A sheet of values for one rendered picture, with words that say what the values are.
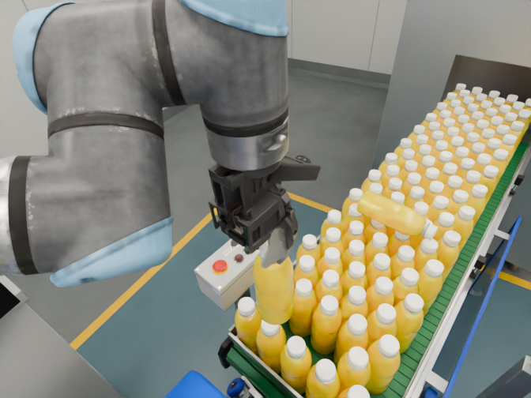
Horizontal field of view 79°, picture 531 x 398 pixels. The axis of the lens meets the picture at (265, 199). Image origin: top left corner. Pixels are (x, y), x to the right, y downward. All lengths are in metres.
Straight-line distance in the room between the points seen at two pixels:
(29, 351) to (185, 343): 1.00
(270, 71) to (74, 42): 0.15
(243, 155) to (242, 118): 0.04
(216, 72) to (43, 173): 0.15
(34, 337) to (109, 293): 1.24
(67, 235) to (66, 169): 0.05
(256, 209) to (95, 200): 0.20
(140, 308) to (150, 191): 1.97
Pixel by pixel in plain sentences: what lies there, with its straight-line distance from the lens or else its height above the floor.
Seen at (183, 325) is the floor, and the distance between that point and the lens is 2.07.
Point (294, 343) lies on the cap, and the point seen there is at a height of 1.11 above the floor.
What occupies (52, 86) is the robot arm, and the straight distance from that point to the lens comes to 0.31.
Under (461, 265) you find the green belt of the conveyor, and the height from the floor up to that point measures 0.90.
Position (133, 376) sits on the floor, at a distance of 2.04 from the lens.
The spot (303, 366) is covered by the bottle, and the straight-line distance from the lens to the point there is 0.77.
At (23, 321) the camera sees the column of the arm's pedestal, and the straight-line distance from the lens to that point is 1.12.
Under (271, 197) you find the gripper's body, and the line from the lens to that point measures 0.40.
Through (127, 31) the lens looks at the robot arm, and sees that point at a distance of 0.30.
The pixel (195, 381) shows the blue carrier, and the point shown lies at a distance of 0.62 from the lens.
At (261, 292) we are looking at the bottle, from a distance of 0.58.
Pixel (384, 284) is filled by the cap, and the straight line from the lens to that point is 0.84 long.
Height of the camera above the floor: 1.78
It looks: 42 degrees down
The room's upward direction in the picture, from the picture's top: 4 degrees counter-clockwise
